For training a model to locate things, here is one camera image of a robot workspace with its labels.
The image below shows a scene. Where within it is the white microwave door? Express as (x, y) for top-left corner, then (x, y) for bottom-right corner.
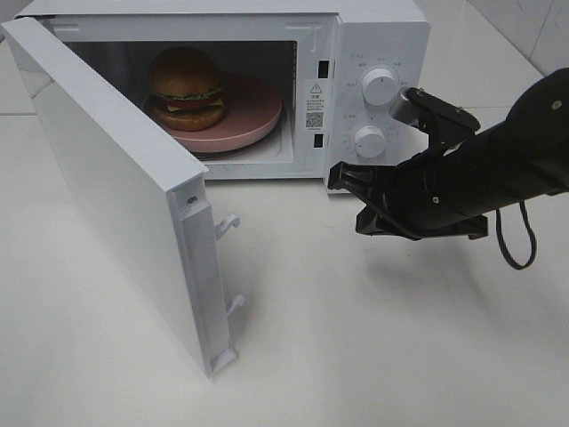
(2, 18), (244, 376)

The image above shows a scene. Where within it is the pink round plate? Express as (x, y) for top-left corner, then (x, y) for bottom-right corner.
(166, 73), (283, 154)

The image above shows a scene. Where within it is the burger with lettuce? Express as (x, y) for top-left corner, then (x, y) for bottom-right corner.
(146, 46), (225, 132)

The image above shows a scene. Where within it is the white microwave oven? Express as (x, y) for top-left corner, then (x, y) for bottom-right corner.
(13, 1), (430, 183)

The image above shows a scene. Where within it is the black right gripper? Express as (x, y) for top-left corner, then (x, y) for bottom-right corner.
(327, 136), (488, 240)

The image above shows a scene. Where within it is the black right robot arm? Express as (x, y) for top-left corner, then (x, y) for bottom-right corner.
(328, 68), (568, 240)

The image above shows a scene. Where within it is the white warning sticker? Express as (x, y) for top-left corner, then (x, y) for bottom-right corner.
(301, 79), (329, 131)

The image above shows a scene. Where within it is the white microwave knob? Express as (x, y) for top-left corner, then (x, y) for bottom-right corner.
(354, 125), (387, 158)
(361, 64), (399, 106)

